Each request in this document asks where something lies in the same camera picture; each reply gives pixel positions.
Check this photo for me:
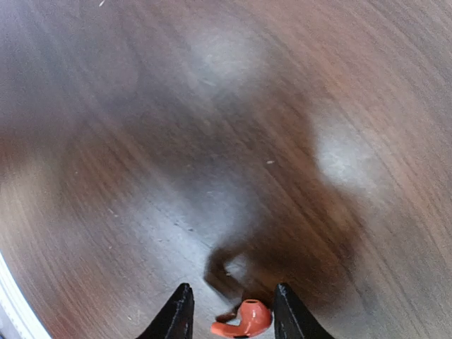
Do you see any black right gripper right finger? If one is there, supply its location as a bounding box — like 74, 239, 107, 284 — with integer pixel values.
273, 283, 333, 339

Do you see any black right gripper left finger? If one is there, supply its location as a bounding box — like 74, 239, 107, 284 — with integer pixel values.
137, 283, 194, 339

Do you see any orange earbud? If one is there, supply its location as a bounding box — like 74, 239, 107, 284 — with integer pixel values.
210, 299, 273, 338

